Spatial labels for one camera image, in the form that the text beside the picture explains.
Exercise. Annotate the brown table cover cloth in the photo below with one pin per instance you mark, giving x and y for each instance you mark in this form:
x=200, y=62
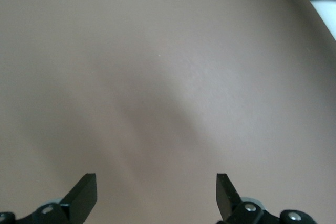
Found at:
x=131, y=64

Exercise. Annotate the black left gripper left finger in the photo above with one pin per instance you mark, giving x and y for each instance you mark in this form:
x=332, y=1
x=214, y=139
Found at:
x=78, y=200

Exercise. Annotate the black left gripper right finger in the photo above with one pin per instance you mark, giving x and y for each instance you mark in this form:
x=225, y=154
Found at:
x=228, y=203

